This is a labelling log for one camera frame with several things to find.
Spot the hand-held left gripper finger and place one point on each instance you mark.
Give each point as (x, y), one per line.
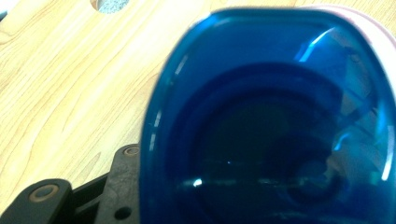
(121, 186)

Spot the pink bottle with blue cap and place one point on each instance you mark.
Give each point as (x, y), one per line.
(264, 109)

